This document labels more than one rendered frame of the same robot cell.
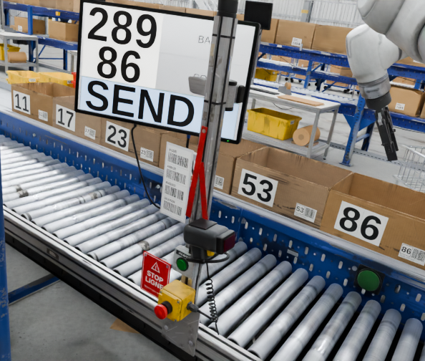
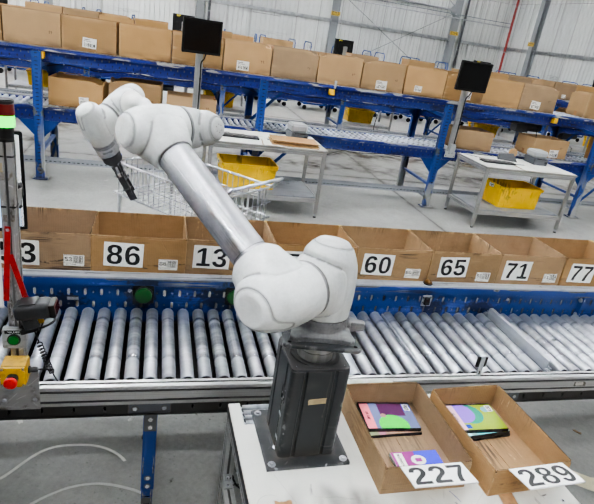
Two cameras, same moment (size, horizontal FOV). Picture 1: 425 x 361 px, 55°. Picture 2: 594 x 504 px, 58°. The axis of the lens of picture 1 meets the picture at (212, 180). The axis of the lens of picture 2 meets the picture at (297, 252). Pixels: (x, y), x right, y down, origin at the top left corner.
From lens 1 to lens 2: 0.89 m
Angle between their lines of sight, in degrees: 45
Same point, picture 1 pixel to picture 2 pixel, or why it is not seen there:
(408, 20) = (152, 153)
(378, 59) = (107, 130)
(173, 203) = not seen: outside the picture
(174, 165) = not seen: outside the picture
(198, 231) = (29, 308)
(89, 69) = not seen: outside the picture
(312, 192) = (75, 241)
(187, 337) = (29, 396)
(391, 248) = (151, 265)
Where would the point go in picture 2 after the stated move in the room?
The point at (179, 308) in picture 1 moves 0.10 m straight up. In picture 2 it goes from (24, 373) to (23, 346)
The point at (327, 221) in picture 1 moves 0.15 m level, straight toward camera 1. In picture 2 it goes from (96, 261) to (101, 277)
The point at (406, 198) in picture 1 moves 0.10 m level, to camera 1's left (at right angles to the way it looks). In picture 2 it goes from (147, 221) to (127, 224)
